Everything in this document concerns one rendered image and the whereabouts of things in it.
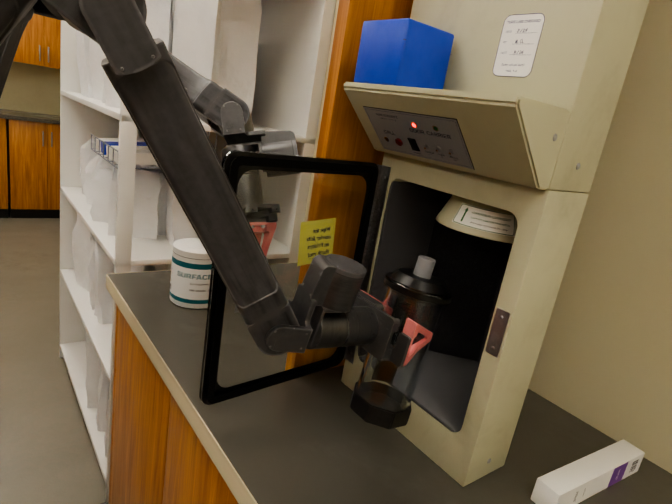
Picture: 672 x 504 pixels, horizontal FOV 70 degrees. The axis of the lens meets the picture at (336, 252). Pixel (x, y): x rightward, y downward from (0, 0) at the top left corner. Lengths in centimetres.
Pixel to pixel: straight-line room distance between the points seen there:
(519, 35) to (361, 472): 67
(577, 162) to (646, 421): 60
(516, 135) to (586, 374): 68
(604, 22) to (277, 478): 74
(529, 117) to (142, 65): 41
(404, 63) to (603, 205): 57
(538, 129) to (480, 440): 46
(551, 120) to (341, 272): 31
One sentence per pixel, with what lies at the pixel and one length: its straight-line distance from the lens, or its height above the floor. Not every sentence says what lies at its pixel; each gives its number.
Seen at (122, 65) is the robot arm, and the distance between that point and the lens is 44.
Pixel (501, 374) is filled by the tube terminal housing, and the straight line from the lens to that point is 76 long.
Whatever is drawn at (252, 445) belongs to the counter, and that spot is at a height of 94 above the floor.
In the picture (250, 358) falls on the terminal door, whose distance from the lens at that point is 81.
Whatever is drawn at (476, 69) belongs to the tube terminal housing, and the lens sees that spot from 77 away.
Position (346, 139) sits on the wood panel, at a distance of 88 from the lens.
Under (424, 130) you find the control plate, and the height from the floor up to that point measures 146.
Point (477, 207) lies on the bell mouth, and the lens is 77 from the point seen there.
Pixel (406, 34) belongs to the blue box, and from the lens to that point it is 73.
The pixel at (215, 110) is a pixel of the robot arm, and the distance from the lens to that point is 83.
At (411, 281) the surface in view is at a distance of 72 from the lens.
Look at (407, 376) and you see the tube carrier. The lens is 77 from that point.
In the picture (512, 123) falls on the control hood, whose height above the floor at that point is 148.
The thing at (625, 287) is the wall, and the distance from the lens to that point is 111.
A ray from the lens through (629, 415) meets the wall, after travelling 116.
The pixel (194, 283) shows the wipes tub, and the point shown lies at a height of 101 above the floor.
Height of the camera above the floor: 146
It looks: 16 degrees down
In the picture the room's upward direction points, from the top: 10 degrees clockwise
